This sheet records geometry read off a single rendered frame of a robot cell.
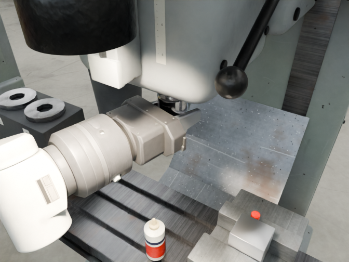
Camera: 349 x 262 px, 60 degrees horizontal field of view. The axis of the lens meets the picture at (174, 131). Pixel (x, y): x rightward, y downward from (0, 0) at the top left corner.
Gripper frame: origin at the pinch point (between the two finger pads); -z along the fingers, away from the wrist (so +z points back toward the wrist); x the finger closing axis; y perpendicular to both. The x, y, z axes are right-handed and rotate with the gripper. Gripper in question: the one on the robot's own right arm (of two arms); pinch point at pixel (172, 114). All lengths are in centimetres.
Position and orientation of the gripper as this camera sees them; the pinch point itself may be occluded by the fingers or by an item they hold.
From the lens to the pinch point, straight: 47.0
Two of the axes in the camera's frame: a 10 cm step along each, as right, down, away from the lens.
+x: -6.8, -4.4, 5.9
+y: -0.1, 8.1, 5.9
